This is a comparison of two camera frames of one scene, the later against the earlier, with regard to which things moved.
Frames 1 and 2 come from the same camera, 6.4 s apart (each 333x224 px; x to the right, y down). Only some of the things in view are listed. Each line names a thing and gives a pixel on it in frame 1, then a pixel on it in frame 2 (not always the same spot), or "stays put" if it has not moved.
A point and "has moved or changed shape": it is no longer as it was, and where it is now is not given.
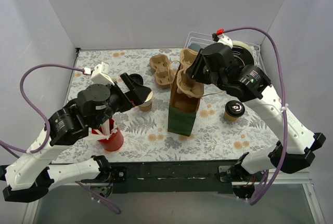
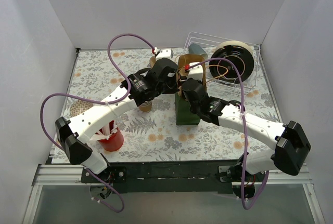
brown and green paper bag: (182, 109) has moved or changed shape
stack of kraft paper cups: (146, 106) stays put
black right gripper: (195, 64) → (189, 85)
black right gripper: (175, 176) stays put
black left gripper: (129, 89) → (161, 64)
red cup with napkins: (114, 136) stays put
